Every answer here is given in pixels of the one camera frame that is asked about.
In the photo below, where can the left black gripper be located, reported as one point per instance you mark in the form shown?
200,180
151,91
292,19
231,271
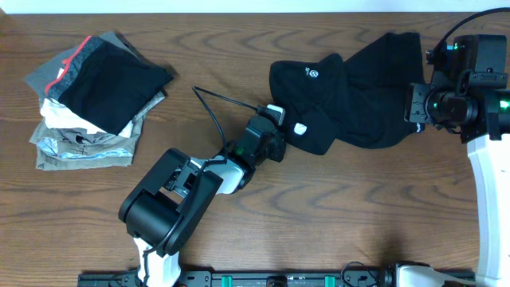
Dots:
276,140

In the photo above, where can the folded white garment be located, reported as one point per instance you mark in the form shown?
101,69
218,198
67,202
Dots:
57,115

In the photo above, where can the folded black garment red trim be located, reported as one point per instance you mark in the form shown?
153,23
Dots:
106,85

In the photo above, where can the folded grey garment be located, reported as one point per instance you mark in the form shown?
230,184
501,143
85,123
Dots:
47,72

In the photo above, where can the black shorts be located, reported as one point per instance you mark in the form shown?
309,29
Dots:
360,101

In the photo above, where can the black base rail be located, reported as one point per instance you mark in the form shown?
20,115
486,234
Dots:
353,274

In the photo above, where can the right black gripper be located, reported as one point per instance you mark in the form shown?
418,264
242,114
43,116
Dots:
415,103

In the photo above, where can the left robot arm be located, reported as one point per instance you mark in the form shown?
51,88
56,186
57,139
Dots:
164,209

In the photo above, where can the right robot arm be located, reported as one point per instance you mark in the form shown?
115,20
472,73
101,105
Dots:
468,95

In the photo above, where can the folded khaki patterned garment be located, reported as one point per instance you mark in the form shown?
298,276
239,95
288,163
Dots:
72,148

